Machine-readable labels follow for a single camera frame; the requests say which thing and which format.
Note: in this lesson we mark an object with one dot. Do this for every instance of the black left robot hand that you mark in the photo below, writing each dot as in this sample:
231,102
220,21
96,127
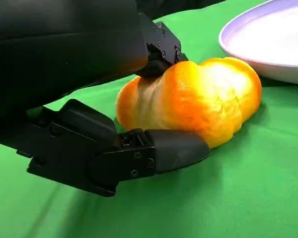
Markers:
64,49

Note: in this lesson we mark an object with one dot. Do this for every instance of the lilac plate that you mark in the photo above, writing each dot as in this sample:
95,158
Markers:
268,37

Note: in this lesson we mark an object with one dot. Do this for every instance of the orange and white bread roll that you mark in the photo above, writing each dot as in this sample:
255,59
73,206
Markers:
201,99

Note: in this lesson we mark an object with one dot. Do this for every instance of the black backdrop curtain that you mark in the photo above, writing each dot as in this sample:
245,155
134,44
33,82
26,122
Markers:
178,7

